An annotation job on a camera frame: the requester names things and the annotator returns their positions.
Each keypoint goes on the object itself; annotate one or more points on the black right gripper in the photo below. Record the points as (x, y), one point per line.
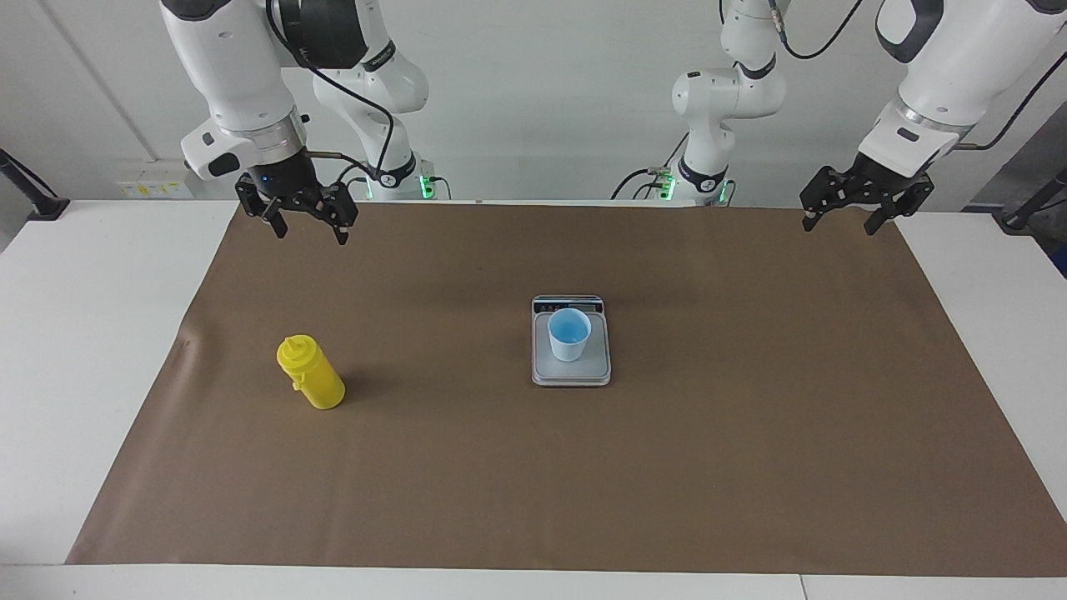
(292, 179)

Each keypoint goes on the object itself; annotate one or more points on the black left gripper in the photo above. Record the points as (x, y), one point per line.
(875, 185)

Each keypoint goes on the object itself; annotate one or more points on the yellow squeeze bottle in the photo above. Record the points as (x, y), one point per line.
(321, 387)

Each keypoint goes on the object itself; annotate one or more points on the light blue plastic cup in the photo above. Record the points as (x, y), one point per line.
(568, 343)

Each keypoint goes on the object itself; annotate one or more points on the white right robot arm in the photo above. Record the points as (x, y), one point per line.
(233, 58)

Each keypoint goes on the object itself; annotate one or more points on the silver digital kitchen scale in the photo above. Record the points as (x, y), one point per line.
(546, 371)

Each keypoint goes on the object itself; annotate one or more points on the grey slanted panel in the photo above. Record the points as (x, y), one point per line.
(1013, 179)

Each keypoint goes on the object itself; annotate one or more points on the blue object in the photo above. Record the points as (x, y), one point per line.
(1061, 260)

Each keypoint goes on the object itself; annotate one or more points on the brown paper table mat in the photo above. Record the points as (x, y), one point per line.
(500, 467)

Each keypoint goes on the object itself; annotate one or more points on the white wall socket box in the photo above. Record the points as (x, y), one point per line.
(154, 183)

